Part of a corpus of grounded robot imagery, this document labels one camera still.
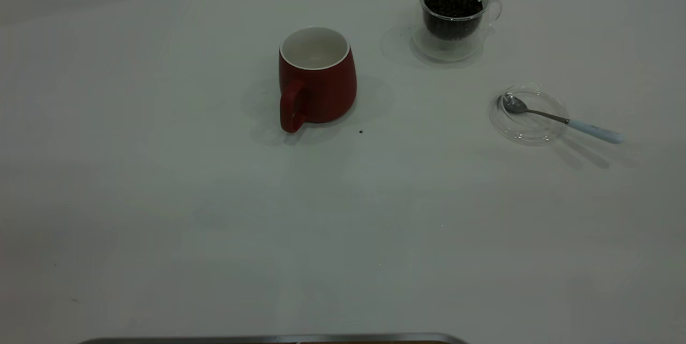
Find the red ceramic mug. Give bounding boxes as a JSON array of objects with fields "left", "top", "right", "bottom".
[{"left": 278, "top": 26, "right": 357, "bottom": 133}]

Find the metal spoon pale blue handle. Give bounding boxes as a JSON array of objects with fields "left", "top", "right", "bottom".
[{"left": 502, "top": 94, "right": 625, "bottom": 145}]

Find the clear glass saucer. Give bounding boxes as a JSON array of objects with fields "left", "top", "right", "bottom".
[{"left": 489, "top": 84, "right": 569, "bottom": 145}]

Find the coffee beans heap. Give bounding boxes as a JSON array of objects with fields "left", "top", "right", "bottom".
[{"left": 424, "top": 0, "right": 483, "bottom": 41}]

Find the clear glass cup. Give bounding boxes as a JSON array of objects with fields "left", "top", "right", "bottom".
[{"left": 412, "top": 0, "right": 503, "bottom": 62}]

